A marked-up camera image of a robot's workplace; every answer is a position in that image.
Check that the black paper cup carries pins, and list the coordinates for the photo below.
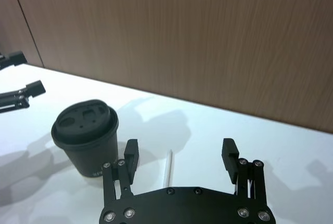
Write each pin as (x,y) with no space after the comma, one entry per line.
(88,160)

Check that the white straw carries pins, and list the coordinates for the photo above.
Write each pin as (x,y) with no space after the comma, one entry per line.
(169,168)

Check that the black plastic cup lid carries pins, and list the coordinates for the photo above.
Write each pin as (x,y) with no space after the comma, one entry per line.
(83,122)

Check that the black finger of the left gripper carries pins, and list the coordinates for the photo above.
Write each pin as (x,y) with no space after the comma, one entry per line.
(35,89)
(15,58)

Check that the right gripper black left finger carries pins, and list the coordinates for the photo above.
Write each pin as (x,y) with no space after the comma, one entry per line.
(130,161)

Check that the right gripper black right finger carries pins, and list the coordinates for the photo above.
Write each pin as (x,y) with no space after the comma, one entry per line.
(230,161)

